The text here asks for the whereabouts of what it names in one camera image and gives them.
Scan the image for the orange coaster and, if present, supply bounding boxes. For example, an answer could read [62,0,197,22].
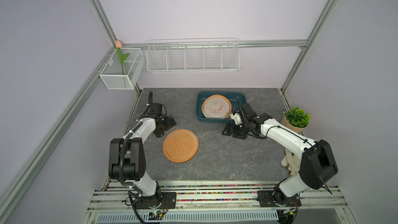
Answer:
[163,129,199,163]
[201,94,233,119]

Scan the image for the teal plastic storage box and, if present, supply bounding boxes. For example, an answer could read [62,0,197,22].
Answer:
[196,90,247,123]

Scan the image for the pink striped bunny coaster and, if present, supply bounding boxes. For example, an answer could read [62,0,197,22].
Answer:
[203,96,231,119]

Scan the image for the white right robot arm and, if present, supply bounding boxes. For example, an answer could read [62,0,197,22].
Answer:
[222,103,339,205]

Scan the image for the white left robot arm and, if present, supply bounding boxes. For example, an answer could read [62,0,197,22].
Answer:
[108,103,176,198]

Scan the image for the white mesh box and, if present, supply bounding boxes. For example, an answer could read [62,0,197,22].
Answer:
[100,48,145,90]

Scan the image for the green potted plant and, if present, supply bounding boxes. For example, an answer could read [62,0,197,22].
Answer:
[282,106,311,133]

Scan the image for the pink artificial tulip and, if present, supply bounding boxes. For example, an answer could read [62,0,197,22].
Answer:
[115,40,130,75]

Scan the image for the white wire basket shelf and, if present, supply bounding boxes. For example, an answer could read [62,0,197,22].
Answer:
[146,38,240,73]

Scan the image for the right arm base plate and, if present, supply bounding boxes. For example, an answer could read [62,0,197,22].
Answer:
[256,190,302,207]

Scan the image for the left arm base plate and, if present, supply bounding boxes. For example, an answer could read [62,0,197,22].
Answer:
[133,192,177,209]

